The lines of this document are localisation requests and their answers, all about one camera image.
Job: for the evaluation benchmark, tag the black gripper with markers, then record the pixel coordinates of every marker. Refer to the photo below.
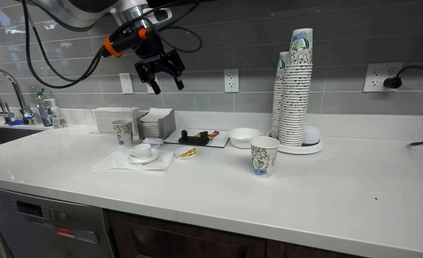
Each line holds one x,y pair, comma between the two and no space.
158,61

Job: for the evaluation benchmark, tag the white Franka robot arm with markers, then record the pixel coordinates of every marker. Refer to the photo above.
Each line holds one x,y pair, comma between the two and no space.
91,8

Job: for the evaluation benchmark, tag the white bowl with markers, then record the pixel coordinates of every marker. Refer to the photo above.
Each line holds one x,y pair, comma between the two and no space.
246,140

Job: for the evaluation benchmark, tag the metal napkin holder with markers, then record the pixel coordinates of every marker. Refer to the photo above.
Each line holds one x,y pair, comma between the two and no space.
158,124

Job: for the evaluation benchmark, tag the white rectangular tray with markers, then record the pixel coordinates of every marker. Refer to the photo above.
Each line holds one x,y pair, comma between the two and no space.
172,137

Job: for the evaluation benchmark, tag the small white creamer cup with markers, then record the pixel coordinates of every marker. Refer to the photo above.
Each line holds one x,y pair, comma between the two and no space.
152,142

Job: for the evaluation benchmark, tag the patterned paper cup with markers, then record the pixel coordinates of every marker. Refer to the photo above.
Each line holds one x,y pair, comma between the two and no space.
264,154
124,130

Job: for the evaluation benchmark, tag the red yellow condiment packets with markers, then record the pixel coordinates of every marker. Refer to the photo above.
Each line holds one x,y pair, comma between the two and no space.
214,134

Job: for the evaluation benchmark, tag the white teacup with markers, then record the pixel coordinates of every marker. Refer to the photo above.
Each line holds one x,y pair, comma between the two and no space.
144,150

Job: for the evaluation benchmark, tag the clear acrylic box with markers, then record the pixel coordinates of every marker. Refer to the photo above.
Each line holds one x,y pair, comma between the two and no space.
104,119

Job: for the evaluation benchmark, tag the yellow packet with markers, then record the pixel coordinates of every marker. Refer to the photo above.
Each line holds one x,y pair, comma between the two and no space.
188,152

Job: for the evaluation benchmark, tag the small white dish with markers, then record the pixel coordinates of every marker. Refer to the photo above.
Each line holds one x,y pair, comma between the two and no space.
188,156

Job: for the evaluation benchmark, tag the white cup on saucer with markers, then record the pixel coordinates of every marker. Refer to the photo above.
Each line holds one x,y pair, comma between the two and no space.
144,160

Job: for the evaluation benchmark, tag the white paper napkin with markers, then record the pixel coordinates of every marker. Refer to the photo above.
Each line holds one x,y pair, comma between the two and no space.
112,163

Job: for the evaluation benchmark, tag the shorter paper cup stack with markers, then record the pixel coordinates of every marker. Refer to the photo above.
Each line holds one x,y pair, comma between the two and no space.
279,94

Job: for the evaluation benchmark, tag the small clear bottle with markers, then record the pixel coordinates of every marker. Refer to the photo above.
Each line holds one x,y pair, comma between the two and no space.
58,117

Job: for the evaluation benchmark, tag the clear soap bottle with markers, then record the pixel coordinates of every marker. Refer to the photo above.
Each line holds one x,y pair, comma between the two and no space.
41,104

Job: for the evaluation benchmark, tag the tall paper cup stack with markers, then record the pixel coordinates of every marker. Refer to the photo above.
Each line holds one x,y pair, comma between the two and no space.
297,86

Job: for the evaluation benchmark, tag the large chrome faucet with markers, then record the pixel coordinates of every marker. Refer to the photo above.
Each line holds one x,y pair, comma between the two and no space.
18,90

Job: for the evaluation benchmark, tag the round white tray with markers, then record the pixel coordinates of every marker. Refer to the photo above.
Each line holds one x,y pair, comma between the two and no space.
302,149

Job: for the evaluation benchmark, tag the blue sponge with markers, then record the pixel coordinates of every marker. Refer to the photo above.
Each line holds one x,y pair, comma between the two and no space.
19,122

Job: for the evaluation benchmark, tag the white dome lid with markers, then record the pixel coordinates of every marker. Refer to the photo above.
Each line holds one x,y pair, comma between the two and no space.
312,134

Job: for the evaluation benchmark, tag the dark wooden cabinet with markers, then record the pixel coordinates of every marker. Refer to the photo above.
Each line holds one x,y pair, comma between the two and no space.
197,238

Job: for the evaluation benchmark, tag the dark sink basin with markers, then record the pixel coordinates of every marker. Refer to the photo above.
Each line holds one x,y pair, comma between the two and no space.
0,136

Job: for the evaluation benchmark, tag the stainless steel dishwasher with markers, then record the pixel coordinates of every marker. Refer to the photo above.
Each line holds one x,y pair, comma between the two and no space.
53,223

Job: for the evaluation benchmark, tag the white double wall outlet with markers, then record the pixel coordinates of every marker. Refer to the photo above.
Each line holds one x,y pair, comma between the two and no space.
376,76

